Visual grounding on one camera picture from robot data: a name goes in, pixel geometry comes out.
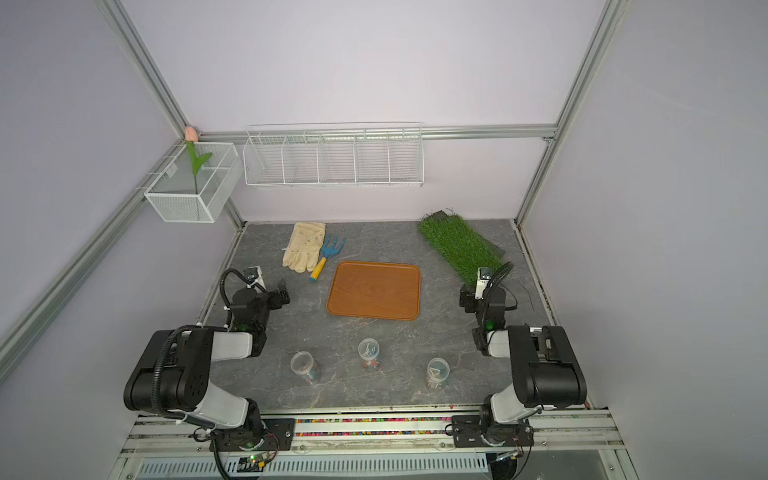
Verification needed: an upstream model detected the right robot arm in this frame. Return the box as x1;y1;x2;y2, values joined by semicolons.
445;262;587;450

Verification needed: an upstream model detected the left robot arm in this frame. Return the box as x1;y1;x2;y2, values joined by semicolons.
123;268;290;452

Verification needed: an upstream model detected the left clear plastic jar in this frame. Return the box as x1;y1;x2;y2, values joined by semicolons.
290;351;321;385

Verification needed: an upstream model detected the middle clear candy jar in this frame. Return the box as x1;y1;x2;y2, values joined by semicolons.
358;338;380;371

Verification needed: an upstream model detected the green artificial grass mat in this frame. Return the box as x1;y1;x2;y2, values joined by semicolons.
418;211;504;285

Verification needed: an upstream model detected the cream work glove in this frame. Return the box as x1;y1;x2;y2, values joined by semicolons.
282;222;326;273

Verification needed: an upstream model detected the blue yellow garden rake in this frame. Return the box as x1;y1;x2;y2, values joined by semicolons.
310;236;346;281

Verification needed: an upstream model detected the brown wooden tray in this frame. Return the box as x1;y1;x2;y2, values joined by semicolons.
327;261;421;321

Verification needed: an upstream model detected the pink artificial tulip flower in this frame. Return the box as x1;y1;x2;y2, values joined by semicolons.
184;126;212;194

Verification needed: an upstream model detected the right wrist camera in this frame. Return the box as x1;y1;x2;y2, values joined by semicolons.
474;267;493;299

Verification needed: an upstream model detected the white mesh wall basket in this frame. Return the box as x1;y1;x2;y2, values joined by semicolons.
144;142;244;224

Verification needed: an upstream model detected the white wire wall rack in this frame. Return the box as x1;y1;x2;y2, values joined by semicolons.
243;122;425;187

